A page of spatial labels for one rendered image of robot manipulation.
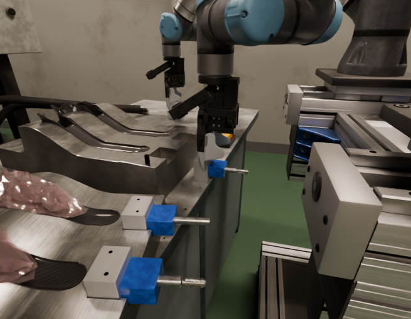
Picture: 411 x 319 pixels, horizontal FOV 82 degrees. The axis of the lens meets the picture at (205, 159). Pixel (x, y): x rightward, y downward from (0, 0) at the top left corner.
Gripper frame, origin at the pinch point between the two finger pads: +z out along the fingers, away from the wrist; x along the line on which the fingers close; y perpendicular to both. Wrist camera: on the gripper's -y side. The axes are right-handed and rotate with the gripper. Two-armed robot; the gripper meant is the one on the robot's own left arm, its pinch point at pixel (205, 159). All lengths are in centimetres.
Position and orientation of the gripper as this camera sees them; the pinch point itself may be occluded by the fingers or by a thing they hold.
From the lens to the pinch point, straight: 59.4
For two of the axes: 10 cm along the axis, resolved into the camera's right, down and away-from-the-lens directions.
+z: 0.0, 9.0, 4.4
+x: 2.6, -4.3, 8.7
